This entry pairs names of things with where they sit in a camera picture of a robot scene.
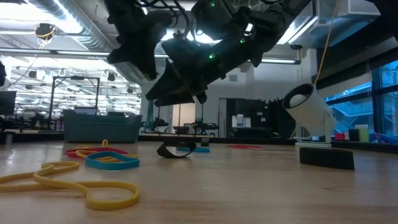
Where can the pale green cup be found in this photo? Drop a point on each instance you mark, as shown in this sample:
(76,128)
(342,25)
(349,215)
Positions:
(363,133)

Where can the white bottle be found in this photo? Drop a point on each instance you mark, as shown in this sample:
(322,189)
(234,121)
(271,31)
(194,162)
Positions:
(240,120)

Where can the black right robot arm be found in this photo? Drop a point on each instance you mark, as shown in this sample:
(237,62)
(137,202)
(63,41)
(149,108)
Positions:
(273,21)

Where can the silver ventilation duct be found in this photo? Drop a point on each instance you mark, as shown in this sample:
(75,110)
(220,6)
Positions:
(81,25)

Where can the white cylindrical projector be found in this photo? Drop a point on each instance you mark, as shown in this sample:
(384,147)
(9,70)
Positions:
(311,112)

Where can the black cup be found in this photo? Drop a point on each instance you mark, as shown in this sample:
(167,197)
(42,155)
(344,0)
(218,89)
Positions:
(353,135)

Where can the black rack frame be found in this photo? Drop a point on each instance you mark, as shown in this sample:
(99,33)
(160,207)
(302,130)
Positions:
(74,77)

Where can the black computer monitor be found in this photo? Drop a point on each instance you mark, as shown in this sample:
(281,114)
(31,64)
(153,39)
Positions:
(7,102)

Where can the black rectangular base block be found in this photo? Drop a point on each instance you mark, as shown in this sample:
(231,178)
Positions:
(326,158)

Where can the yellow rubber band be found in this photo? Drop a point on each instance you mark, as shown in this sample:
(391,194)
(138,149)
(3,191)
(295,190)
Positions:
(109,203)
(84,153)

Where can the teal plastic bin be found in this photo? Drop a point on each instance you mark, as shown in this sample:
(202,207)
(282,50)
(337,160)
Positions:
(102,127)

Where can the red rubber band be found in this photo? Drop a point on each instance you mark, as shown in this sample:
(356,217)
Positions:
(71,152)
(244,146)

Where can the white air duct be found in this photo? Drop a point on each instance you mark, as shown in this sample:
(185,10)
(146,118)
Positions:
(342,21)

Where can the red cup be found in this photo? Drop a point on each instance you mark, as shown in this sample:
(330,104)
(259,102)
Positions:
(339,136)

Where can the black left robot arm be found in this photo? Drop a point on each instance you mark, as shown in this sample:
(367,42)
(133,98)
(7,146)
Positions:
(124,7)

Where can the blue rubber band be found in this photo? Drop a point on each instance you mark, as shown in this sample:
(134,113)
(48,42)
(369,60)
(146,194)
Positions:
(112,166)
(202,150)

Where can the black ceiling spotlight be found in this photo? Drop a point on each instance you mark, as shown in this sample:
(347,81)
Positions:
(45,31)

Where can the black cabinet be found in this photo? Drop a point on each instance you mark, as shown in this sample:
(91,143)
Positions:
(258,118)

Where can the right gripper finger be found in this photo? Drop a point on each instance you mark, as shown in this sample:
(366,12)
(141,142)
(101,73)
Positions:
(171,84)
(186,102)

